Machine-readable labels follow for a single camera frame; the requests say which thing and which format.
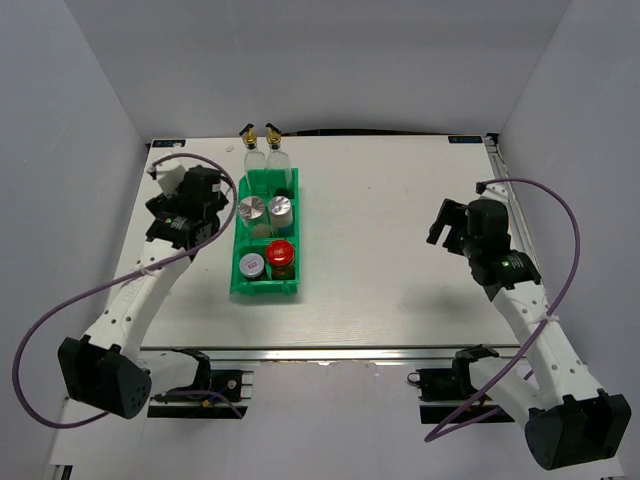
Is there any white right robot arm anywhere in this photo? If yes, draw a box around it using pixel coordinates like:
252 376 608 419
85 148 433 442
427 197 631 470

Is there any green plastic divided bin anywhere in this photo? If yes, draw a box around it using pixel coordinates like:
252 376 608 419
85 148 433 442
229 168 301 296

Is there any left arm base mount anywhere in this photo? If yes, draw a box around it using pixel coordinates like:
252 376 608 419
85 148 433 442
147 367 254 420

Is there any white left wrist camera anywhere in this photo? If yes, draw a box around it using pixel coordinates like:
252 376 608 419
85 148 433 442
147 159 186 196

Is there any red lid sauce jar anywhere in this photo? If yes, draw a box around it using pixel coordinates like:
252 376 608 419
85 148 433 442
265 239 295 280

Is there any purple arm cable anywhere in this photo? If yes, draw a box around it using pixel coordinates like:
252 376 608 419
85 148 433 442
10 154 239 430
423 177 582 444

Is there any white powder jar silver lid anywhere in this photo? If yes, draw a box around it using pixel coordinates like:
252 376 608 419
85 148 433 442
238 196 271 239

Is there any table logo sticker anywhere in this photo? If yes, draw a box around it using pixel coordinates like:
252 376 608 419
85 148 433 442
151 139 186 148
447 135 483 144

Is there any right table logo sticker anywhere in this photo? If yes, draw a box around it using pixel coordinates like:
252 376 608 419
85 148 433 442
447 135 483 144

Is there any left table logo sticker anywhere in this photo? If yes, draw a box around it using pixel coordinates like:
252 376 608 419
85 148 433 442
151 139 186 148

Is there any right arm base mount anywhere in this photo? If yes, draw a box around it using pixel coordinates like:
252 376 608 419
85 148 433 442
407 345 514 425

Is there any small dark spice jar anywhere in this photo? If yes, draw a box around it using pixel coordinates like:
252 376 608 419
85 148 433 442
239 252 268 281

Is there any glass bottle with dark residue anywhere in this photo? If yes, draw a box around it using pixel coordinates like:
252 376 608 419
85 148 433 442
266 123 293 198

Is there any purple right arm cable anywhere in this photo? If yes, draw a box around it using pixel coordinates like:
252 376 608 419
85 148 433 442
423 177 582 444

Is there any clear glass oil bottle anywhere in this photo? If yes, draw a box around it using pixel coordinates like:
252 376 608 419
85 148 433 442
239 123 268 195

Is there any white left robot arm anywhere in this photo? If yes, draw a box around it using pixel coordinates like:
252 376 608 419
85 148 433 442
58 162 228 419

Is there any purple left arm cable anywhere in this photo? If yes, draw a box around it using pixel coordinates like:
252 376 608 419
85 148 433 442
10 154 239 430

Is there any blue label salt jar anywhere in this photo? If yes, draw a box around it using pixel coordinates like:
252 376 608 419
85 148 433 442
268 195 294 237

